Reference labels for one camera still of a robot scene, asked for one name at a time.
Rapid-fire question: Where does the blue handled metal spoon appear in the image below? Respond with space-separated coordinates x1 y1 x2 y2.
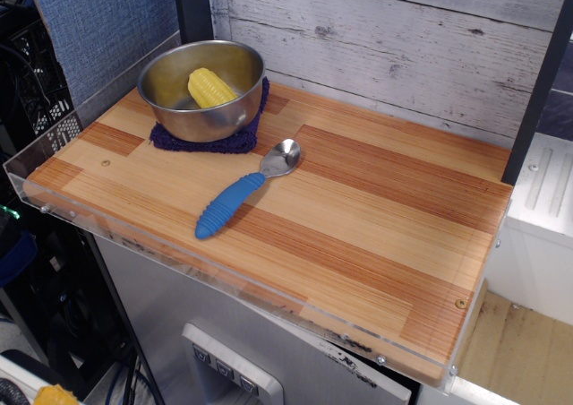
195 139 302 239

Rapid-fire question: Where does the dark purple towel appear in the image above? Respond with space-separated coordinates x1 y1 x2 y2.
150 77 270 154

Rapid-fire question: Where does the clear acrylic table guard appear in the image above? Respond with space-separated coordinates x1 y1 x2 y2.
6 86 511 404

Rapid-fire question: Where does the yellow toy corn cob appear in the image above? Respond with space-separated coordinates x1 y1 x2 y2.
187 68 237 109

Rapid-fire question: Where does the stainless steel bowl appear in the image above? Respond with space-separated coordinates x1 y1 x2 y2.
137 40 265 142

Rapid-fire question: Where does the silver appliance with buttons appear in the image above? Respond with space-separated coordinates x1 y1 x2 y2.
95 237 419 404

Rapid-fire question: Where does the white ribbed box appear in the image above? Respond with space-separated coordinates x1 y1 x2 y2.
484 134 572 324

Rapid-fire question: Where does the black plastic crate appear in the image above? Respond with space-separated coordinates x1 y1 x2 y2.
1 0 73 135

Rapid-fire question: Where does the black vertical post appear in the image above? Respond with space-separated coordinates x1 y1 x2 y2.
501 0 572 185

